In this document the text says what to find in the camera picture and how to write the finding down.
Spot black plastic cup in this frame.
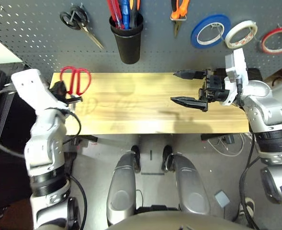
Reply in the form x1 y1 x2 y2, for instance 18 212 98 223
109 11 144 65

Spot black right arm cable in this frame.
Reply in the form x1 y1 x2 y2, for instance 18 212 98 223
238 134 262 228

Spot black table support bar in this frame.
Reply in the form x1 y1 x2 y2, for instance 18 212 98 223
63 134 98 143

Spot black side cabinet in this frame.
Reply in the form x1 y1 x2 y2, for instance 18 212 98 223
0 68 36 216

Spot white floor cable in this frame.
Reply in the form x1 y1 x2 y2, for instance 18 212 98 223
206 133 245 157

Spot blue tape roll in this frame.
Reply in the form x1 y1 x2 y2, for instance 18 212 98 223
190 14 232 50

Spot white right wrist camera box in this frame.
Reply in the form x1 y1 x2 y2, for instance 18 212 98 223
221 47 249 106

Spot black handled scissors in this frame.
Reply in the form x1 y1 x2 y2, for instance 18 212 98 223
59 6 105 50

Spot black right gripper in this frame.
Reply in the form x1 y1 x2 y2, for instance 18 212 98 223
170 69 227 113

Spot silver robot leg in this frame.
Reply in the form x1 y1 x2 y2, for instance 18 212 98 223
106 145 141 226
161 145 211 215

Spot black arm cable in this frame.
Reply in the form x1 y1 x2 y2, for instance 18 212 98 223
238 134 262 228
0 87 83 159

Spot red handled scissors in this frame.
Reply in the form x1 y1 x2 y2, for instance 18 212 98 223
60 66 92 96

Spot grey square floor pad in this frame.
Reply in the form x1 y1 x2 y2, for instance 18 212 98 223
214 190 230 207

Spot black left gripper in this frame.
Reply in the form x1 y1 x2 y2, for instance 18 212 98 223
51 80 83 105

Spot bystander white black sneaker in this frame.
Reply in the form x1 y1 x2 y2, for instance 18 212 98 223
238 197 256 216

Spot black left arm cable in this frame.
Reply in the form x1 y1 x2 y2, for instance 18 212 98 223
0 87 83 159

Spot blue handled screwdriver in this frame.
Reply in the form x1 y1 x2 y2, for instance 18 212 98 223
121 0 131 29

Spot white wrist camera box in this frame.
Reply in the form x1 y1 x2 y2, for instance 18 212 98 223
221 47 249 106
11 69 68 115

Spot silver right robot leg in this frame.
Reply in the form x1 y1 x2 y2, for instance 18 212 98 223
161 145 211 215

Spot grey perforated pegboard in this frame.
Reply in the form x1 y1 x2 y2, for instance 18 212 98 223
0 0 282 80

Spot red handled screwdriver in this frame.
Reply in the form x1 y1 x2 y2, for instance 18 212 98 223
106 0 124 29

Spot silver left robot leg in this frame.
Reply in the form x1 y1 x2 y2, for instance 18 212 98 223
106 145 141 226

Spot red tape roll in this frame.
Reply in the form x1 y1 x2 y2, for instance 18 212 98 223
260 27 282 55

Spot orange black handled screwdriver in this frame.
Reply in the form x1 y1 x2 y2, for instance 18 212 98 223
128 0 141 29

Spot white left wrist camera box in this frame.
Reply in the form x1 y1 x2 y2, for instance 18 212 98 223
11 69 68 115

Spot white tape roll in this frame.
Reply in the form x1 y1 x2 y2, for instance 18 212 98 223
224 20 258 49

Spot grey robot torso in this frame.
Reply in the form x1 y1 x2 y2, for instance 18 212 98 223
112 210 251 230

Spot orange black needle-nose pliers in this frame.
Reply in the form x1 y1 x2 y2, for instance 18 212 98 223
170 0 191 39

